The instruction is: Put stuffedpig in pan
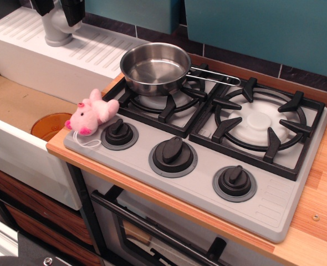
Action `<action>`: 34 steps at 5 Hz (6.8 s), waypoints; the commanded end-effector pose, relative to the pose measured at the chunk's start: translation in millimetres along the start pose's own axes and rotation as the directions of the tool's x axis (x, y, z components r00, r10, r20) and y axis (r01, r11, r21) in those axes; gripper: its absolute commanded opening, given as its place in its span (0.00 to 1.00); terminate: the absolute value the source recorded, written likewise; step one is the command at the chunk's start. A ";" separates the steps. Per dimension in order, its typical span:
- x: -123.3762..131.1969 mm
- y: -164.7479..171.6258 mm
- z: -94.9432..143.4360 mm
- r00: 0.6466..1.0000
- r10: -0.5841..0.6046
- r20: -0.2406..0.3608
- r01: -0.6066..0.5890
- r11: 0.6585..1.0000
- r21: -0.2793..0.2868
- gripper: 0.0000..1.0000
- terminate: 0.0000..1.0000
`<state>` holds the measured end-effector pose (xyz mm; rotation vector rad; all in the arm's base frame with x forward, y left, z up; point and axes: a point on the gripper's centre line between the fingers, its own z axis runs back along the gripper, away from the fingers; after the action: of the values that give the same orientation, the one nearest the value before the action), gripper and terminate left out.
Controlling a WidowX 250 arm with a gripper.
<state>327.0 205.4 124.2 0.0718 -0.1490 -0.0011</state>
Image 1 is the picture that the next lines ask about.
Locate black right burner grate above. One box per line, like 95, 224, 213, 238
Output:
190, 78, 326, 181

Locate grey toy faucet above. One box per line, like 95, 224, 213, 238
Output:
42, 0, 82, 47

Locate black left burner grate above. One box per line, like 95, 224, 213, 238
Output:
103, 64, 223, 138

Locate white right burner cap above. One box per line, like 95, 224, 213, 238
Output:
228, 100, 289, 146

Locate teal cabinet right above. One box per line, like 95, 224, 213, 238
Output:
185, 1, 327, 76

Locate stainless steel pan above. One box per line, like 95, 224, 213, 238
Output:
120, 42, 241, 96

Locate wooden drawer fronts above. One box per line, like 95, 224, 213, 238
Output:
0, 170, 104, 265

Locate pink stuffed pig toy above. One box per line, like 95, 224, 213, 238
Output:
64, 89, 120, 136

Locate white toy sink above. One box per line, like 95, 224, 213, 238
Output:
0, 7, 142, 210

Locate black burner grate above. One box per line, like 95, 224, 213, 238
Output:
190, 78, 326, 181
103, 64, 223, 138

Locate black right stove knob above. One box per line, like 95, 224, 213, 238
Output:
212, 165, 257, 203

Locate grey toy stove top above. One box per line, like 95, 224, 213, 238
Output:
63, 74, 327, 244

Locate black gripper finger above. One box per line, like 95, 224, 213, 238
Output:
62, 0, 85, 27
30, 0, 55, 16

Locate black left stove knob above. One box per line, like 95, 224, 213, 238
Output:
101, 119, 139, 151

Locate toy oven door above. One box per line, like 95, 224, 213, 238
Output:
88, 183, 257, 265

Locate black oven door handle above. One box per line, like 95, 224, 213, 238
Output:
90, 186, 226, 265

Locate black middle stove knob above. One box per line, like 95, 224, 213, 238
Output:
149, 136, 198, 178

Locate black stove knob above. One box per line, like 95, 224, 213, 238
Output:
212, 165, 257, 203
149, 136, 198, 178
101, 119, 139, 151

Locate orange plastic bowl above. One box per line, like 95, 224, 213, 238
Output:
30, 112, 71, 141

